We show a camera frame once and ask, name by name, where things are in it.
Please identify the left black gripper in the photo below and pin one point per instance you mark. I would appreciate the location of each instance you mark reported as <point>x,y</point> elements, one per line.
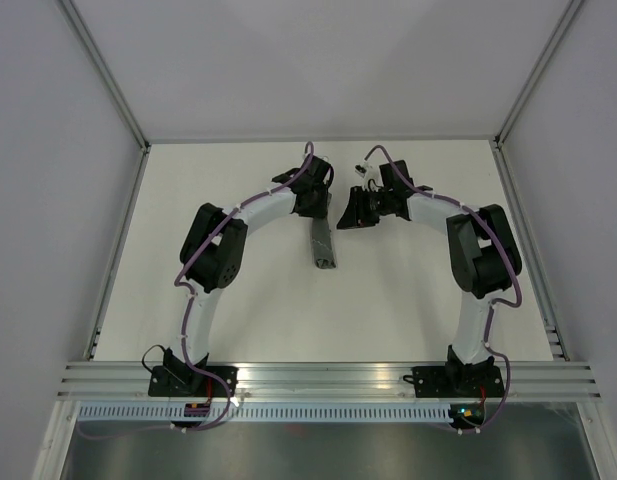
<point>321,211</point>

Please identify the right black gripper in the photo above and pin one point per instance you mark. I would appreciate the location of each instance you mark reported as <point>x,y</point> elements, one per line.
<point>355,215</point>

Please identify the grey cloth napkin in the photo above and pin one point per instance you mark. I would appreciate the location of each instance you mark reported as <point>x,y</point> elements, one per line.
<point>322,247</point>

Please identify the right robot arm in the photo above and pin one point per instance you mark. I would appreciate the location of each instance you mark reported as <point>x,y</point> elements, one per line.
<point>484,260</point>

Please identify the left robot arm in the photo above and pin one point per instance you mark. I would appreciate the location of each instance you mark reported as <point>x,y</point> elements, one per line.
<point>211,258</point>

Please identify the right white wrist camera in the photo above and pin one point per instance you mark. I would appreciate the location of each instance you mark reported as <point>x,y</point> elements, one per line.
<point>366,171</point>

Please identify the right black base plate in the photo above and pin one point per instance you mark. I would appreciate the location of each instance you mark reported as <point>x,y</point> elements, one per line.
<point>442,382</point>

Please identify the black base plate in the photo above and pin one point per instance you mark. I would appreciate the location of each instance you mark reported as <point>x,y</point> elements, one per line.
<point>187,383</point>
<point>442,382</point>

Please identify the white slotted cable duct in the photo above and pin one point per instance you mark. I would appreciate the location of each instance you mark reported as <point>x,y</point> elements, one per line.
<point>270,412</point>

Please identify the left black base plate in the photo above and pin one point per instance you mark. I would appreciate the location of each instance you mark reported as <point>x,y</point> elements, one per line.
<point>187,383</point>

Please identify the aluminium front rail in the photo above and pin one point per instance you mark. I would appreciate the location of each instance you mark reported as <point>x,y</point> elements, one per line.
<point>546,381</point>

